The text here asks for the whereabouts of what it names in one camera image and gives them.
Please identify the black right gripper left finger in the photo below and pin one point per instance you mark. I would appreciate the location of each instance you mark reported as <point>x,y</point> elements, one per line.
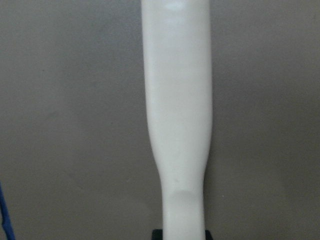
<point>157,234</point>

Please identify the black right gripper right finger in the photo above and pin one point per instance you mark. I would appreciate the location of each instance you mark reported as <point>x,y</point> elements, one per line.
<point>208,235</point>

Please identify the beige hand brush black bristles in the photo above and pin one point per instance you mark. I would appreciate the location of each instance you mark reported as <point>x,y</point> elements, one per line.
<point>179,106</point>

